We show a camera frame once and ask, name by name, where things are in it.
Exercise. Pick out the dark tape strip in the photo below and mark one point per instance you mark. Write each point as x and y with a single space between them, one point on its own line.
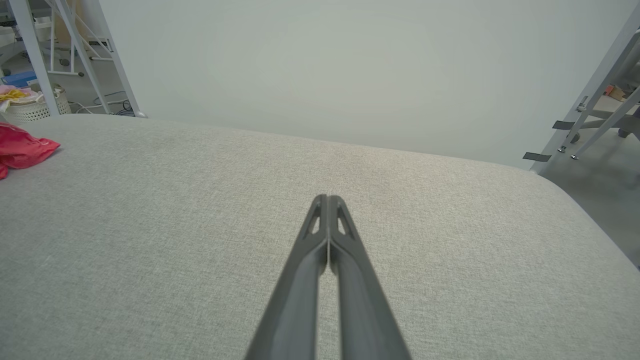
536 156
563 125

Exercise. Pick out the yellow cloth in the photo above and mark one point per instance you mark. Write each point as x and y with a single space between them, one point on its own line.
12 94

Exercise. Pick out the grey fabric sofa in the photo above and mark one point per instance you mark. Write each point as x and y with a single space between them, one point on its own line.
150 240

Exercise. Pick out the grey office chair base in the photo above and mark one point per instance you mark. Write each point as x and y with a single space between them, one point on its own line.
607 122

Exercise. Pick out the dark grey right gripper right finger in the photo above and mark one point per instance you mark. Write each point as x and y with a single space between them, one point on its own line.
365 310

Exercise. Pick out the white perforated laundry basket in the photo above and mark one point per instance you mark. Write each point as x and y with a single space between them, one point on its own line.
35 111

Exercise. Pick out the red and white jersey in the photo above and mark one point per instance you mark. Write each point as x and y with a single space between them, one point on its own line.
20 147

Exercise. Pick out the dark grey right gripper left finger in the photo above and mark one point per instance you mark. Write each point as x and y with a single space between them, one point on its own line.
292 305

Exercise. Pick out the yellow and pink clothes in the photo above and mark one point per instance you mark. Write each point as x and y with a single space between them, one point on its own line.
10 88

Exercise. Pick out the blue box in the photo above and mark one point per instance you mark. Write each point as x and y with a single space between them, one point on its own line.
20 78

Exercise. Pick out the white metal frame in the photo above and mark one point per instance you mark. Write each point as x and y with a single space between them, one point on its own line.
35 55
595 85

